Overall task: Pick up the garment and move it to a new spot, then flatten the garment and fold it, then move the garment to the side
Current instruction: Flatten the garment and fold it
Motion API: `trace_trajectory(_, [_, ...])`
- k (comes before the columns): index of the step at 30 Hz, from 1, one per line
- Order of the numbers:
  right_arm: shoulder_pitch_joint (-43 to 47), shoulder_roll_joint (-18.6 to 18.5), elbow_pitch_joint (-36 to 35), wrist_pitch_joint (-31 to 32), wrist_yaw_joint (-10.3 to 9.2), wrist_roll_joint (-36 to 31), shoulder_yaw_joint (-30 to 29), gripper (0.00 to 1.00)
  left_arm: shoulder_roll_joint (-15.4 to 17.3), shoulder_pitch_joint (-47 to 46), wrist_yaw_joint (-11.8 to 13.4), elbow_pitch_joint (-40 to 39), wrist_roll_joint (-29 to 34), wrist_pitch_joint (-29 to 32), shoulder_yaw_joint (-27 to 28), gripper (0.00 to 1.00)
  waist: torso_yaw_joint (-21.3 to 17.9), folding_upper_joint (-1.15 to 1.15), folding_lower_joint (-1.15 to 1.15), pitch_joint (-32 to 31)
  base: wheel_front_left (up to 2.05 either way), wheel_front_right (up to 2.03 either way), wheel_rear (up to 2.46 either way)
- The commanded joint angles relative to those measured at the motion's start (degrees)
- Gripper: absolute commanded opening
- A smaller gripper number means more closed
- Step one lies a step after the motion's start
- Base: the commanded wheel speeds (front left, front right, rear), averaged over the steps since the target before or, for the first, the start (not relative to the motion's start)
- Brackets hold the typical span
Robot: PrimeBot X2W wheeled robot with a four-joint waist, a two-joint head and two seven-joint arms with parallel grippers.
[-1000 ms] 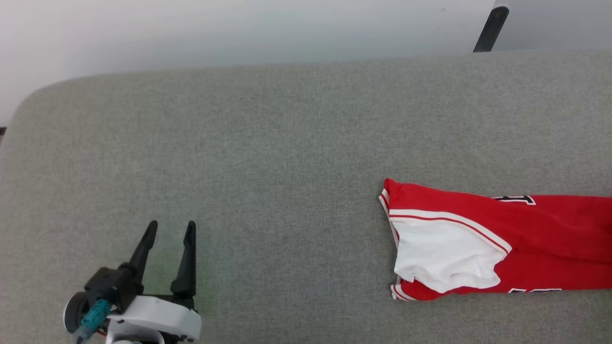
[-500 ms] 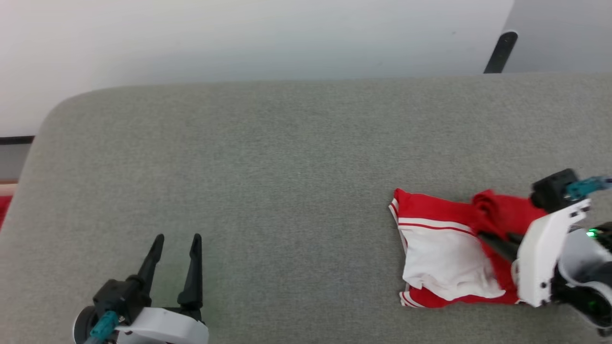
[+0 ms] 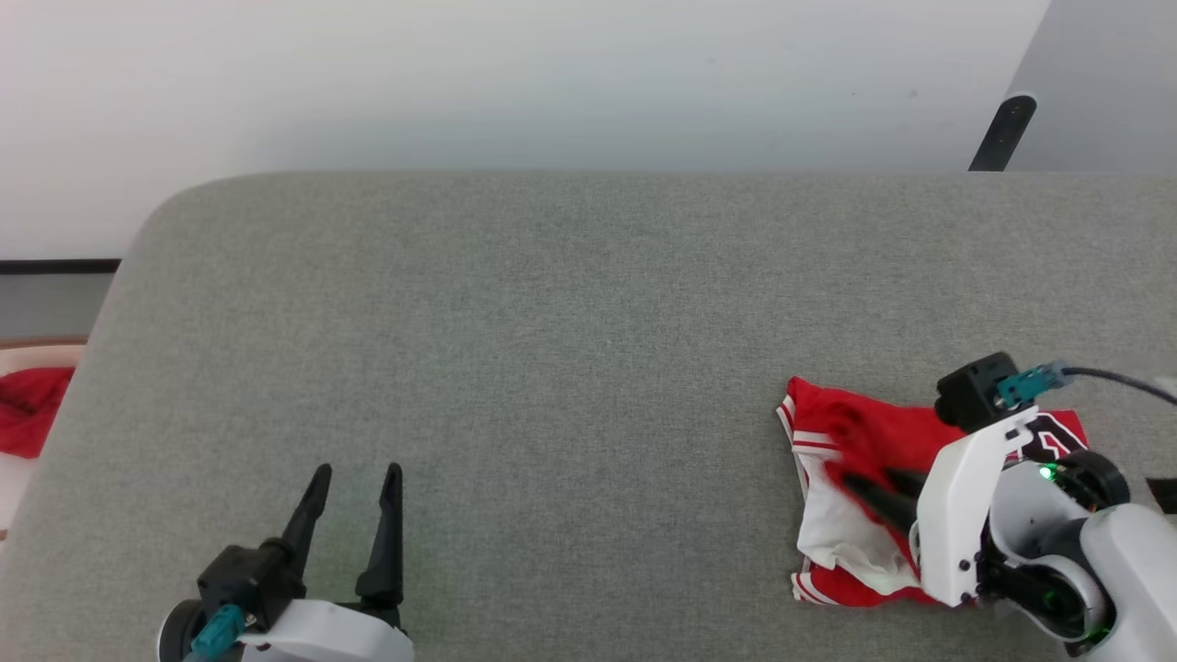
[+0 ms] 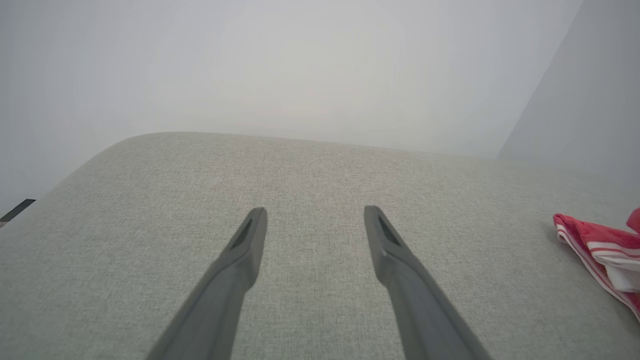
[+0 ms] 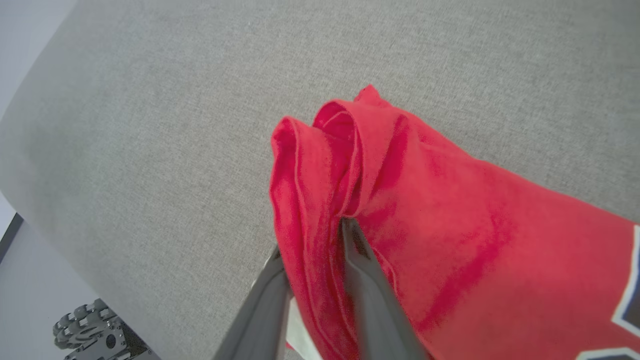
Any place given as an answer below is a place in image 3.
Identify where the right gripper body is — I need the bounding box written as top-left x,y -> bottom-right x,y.
977,449 -> 1132,657

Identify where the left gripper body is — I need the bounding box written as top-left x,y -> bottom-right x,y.
158,599 -> 209,662

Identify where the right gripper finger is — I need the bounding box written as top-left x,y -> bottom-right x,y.
885,467 -> 930,502
841,474 -> 920,536

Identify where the red and white jersey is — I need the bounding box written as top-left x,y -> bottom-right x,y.
775,375 -> 1091,608

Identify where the black baseboard strip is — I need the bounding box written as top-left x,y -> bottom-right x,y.
0,259 -> 122,276

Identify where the black cable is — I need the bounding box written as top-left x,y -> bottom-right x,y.
1062,366 -> 1177,405

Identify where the beige laundry basket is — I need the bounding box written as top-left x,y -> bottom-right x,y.
0,338 -> 90,543

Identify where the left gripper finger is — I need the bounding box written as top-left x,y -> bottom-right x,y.
279,463 -> 333,576
355,462 -> 405,608

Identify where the red cloth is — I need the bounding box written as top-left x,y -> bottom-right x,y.
0,366 -> 76,459

